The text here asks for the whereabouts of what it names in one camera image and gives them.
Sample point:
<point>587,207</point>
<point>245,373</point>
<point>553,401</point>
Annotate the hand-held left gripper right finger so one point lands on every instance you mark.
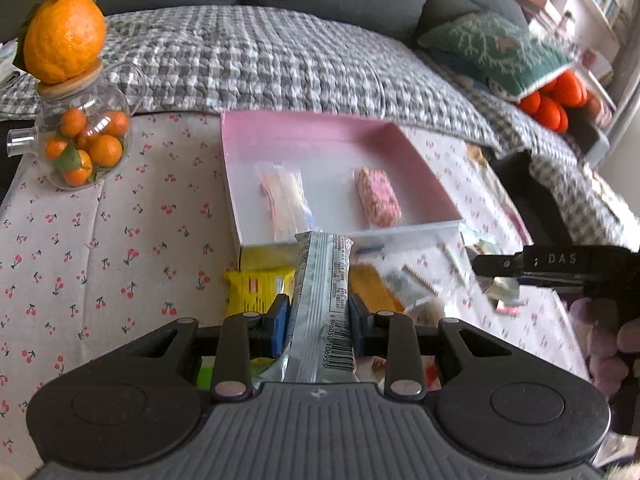
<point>357,322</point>

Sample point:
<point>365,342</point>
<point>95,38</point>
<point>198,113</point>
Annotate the pink cardboard box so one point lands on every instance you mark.
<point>310,135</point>

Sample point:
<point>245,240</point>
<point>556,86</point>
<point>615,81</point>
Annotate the clear biscuit packet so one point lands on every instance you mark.
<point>415,280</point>

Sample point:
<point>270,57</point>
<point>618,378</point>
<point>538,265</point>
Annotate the person's right hand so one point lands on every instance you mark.
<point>600,360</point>

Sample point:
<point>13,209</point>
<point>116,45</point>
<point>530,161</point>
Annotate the grey checkered blanket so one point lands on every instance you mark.
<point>250,60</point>

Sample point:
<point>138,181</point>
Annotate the floral beige cloth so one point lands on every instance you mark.
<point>480,156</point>

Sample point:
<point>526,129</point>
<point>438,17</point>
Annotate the cluster of small tangerines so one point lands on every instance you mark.
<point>105,150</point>

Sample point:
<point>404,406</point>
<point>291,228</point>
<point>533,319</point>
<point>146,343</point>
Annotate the golden snack packet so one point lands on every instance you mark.
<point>375,287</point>

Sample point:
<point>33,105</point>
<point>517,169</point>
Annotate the pink snack bar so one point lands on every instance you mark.
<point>377,200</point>

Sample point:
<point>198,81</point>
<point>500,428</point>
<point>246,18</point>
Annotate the large orange with leaves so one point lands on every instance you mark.
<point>65,35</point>

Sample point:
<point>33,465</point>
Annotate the clear packet with orange snack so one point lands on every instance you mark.
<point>285,200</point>

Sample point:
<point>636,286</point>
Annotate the small red edged packet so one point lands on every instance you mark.
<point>505,295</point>

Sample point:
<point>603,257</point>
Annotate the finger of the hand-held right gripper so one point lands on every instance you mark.
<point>500,263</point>

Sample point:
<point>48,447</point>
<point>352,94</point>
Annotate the wooden jar lid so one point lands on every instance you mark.
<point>70,87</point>

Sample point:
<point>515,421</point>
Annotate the round glass jar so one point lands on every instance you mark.
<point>112,87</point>

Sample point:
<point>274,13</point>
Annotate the orange plush toy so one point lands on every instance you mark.
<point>550,110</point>

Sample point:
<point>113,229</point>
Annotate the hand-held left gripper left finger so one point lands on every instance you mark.
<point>280,322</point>

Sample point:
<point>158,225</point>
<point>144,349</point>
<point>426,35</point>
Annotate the green snack packet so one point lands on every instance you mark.
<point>205,375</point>

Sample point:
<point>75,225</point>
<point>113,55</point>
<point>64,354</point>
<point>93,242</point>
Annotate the green patterned cushion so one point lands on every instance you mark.
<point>490,45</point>

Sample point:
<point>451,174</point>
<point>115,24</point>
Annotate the blue plush toy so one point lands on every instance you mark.
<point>482,82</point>

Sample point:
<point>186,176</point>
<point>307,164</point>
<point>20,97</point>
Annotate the small green white packet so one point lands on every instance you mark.
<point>477,242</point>

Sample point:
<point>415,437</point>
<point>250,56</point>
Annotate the silver snack packet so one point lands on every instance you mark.
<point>320,300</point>

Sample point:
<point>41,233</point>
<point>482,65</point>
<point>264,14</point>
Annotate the yellow snack packet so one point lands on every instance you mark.
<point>255,287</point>

